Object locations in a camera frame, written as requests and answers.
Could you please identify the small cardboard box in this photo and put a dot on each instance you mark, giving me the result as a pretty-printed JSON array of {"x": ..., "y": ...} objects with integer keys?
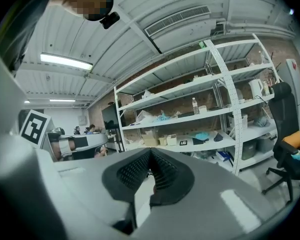
[{"x": 163, "y": 141}]

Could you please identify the dark blue cap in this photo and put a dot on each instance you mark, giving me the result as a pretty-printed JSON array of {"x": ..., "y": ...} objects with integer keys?
[{"x": 218, "y": 137}]

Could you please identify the white basket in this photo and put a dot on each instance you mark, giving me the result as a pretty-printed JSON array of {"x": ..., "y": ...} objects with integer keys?
[{"x": 244, "y": 121}]

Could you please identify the wide white metal shelving unit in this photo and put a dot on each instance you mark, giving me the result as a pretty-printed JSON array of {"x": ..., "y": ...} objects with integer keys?
[{"x": 165, "y": 69}]

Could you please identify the black head-worn camera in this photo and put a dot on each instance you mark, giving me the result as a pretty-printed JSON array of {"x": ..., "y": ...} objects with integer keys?
[{"x": 110, "y": 20}]

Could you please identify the person's body in dark clothes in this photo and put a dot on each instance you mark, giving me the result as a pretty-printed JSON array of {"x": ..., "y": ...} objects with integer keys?
[{"x": 15, "y": 34}]

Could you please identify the small black framed sign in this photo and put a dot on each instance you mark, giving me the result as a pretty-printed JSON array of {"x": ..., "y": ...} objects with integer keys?
[{"x": 183, "y": 143}]

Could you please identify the gray refrigerator with red sticker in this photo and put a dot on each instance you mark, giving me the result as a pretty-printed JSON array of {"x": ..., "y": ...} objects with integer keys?
[{"x": 291, "y": 84}]

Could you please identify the blue box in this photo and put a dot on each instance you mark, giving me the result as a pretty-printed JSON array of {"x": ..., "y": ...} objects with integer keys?
[{"x": 223, "y": 156}]

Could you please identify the white ceiling air conditioner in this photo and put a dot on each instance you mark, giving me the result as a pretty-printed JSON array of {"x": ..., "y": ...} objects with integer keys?
[{"x": 182, "y": 31}]

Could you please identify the black screen on stand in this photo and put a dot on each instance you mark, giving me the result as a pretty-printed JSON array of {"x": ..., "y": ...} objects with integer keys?
[{"x": 110, "y": 116}]

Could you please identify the white plastic bag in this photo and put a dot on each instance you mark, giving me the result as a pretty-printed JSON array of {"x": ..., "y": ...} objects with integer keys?
[{"x": 143, "y": 116}]

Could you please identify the dark gray storage bin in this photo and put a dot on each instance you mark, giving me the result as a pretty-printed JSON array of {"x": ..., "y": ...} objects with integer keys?
[{"x": 248, "y": 150}]

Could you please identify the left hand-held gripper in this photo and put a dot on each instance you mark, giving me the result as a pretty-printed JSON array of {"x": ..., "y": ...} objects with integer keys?
[{"x": 35, "y": 127}]

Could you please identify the small clear plastic bag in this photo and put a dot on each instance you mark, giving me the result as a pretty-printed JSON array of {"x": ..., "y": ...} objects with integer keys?
[{"x": 146, "y": 94}]

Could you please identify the clear water bottle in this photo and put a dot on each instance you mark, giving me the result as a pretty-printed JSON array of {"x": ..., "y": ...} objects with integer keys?
[{"x": 195, "y": 106}]

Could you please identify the small white cup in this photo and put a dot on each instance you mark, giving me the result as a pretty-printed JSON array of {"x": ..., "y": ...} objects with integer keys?
[{"x": 202, "y": 109}]

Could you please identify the teal item on chair seat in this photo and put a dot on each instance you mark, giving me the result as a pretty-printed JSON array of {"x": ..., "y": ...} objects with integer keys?
[{"x": 297, "y": 156}]

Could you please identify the black office chair with armrests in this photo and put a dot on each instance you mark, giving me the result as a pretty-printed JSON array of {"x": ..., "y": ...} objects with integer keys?
[{"x": 281, "y": 101}]

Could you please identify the gray cloth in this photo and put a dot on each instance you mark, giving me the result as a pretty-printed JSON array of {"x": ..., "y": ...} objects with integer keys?
[{"x": 262, "y": 122}]

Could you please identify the small white box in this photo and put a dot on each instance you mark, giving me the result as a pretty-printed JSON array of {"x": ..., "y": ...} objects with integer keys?
[{"x": 171, "y": 140}]

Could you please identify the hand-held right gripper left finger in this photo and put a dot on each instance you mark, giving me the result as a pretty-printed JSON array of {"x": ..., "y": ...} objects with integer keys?
[{"x": 122, "y": 179}]

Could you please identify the teal cloth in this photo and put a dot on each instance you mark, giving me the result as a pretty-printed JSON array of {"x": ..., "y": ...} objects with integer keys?
[{"x": 201, "y": 134}]

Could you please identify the orange cushion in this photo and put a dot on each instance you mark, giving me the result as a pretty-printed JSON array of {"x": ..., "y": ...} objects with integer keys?
[{"x": 293, "y": 139}]

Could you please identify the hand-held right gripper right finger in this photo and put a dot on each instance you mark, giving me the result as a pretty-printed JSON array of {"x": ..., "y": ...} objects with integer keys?
[{"x": 175, "y": 181}]

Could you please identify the ceiling tube light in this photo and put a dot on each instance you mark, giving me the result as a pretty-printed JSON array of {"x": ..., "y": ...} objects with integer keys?
[
  {"x": 62, "y": 100},
  {"x": 26, "y": 101},
  {"x": 65, "y": 60}
]

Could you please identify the black flat box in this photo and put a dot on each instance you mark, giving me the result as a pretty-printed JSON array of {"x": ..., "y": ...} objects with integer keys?
[{"x": 185, "y": 114}]

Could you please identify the narrow white metal shelving unit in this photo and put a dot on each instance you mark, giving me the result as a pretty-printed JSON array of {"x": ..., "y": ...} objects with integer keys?
[{"x": 250, "y": 70}]

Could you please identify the pile of blue gloves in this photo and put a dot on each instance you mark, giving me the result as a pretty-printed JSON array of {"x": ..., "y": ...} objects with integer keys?
[{"x": 162, "y": 117}]

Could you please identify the large cardboard box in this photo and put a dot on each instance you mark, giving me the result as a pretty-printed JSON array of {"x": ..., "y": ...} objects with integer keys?
[{"x": 150, "y": 140}]

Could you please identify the white kettle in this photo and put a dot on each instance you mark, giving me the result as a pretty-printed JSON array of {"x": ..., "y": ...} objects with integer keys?
[{"x": 255, "y": 88}]

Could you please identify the gray wall panel box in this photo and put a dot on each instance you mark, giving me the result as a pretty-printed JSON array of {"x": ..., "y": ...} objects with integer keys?
[{"x": 82, "y": 119}]

